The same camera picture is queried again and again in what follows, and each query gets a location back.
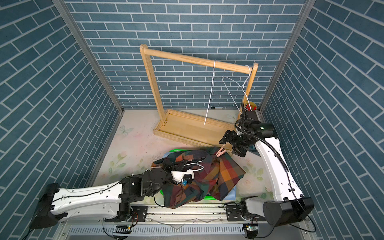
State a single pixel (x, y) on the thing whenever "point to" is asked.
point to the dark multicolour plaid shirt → (214, 174)
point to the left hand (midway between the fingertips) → (187, 161)
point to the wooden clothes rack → (199, 129)
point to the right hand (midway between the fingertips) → (226, 145)
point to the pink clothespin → (221, 151)
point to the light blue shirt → (232, 195)
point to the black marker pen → (217, 108)
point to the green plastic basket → (206, 197)
